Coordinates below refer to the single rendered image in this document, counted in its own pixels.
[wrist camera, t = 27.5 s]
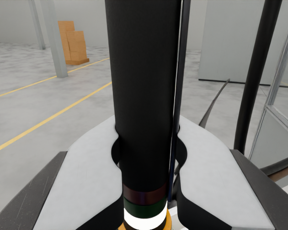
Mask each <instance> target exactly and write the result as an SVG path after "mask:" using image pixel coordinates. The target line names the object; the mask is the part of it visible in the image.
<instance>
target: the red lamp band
mask: <svg viewBox="0 0 288 230"><path fill-rule="evenodd" d="M168 177H169V176H168ZM168 182H169V178H168V179H167V181H166V183H165V184H164V185H163V186H161V187H160V188H158V189H156V190H153V191H147V192H141V191H136V190H133V189H130V188H129V187H127V186H126V185H125V184H124V183H123V195H124V197H125V198H126V199H128V200H129V201H131V202H133V203H135V204H141V205H148V204H153V203H156V202H158V201H160V200H161V199H162V198H163V197H164V196H165V195H166V193H167V190H168Z"/></svg>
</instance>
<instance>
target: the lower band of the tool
mask: <svg viewBox="0 0 288 230"><path fill-rule="evenodd" d="M118 230H126V229H125V227H124V224H123V223H122V225H121V226H120V227H119V228H118ZM163 230H171V214H170V212H169V210H168V208H167V209H166V225H165V227H164V229H163Z"/></svg>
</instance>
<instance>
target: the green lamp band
mask: <svg viewBox="0 0 288 230"><path fill-rule="evenodd" d="M167 194H168V191H167V193H166V195H165V197H164V198H163V199H162V200H161V201H160V202H158V203H156V204H154V205H150V206H139V205H135V204H133V203H131V202H129V201H127V200H126V199H125V197H123V199H124V208H125V210H126V211H127V212H128V213H130V214H131V215H133V216H135V217H139V218H150V217H153V216H156V215H158V214H159V213H160V212H161V211H162V210H163V209H164V208H165V206H166V203H167Z"/></svg>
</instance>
